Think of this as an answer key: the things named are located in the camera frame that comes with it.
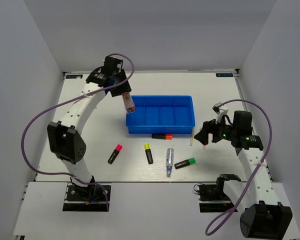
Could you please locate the clear blue-tip glue pen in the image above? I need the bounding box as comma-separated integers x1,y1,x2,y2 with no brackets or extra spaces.
166,148,174,178

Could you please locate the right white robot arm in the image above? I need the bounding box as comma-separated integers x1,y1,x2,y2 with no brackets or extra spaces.
193,107,293,240

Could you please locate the orange cap black highlighter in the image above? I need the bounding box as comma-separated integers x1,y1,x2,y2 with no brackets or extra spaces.
151,133,173,140

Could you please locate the yellow cap black highlighter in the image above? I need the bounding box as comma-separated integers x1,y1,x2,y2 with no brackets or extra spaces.
144,143,154,165

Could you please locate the blue compartment tray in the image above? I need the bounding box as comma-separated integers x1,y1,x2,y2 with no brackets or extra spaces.
125,95,196,135

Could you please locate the pink cap black highlighter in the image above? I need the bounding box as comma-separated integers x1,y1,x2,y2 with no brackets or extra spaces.
107,144,123,164

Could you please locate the green cap black highlighter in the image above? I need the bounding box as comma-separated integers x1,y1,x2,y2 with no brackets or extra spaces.
174,157,196,170

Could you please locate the thin yellow highlighter pen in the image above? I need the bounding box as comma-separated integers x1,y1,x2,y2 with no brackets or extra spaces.
189,128,195,147

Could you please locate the right table label sticker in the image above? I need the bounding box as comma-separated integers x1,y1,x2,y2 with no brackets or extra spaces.
215,72,234,78

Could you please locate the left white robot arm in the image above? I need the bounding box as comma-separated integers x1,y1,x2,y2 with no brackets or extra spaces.
47,54,132,200

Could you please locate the left table label sticker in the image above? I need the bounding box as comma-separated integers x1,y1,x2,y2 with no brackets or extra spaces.
65,74,83,79

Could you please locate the table label sticker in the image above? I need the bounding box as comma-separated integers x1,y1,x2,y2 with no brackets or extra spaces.
215,72,234,78
65,74,83,79

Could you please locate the pink glue stick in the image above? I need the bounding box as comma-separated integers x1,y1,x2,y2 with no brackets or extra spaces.
122,92,136,114

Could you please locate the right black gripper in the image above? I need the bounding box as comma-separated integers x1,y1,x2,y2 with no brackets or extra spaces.
194,113,238,146

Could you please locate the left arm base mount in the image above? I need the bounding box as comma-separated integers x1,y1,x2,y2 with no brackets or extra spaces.
62,184,111,212

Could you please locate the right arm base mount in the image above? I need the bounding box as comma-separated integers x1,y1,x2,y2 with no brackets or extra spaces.
193,183,234,213

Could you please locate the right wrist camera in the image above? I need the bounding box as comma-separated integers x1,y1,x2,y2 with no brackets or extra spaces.
212,102,229,124

